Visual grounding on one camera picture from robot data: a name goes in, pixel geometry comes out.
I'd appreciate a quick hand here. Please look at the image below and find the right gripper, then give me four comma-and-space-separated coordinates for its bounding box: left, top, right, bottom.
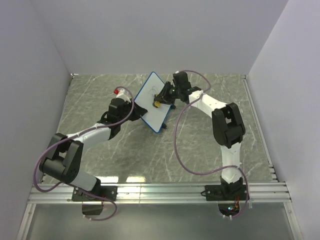
154, 83, 180, 107

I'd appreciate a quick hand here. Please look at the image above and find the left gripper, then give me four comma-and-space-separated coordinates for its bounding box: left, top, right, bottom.
119, 100, 148, 125

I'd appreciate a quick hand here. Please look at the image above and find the yellow bone-shaped eraser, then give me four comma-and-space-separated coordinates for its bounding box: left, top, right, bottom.
152, 100, 161, 108

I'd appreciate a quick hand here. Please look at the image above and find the blue framed whiteboard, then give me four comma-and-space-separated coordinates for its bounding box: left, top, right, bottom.
134, 71, 171, 133

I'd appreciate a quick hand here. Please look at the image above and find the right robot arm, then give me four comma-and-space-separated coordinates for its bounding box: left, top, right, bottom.
153, 82, 246, 200

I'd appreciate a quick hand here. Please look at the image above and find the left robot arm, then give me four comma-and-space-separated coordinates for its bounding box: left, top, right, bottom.
38, 101, 148, 201

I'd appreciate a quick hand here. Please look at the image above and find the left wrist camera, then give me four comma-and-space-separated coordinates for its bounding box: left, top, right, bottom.
108, 88, 132, 118

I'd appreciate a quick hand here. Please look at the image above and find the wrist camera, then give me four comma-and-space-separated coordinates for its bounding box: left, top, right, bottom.
173, 71, 191, 91
108, 88, 132, 118

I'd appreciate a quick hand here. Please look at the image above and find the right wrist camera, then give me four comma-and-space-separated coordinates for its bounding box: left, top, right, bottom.
173, 71, 191, 91

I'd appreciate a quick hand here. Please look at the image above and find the aluminium mounting rail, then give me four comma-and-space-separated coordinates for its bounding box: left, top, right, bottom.
27, 182, 292, 205

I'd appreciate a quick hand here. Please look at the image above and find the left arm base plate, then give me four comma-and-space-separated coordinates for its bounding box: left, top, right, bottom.
71, 185, 118, 202

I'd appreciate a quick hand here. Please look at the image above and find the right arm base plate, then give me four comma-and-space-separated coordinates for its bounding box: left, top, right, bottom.
200, 184, 250, 201

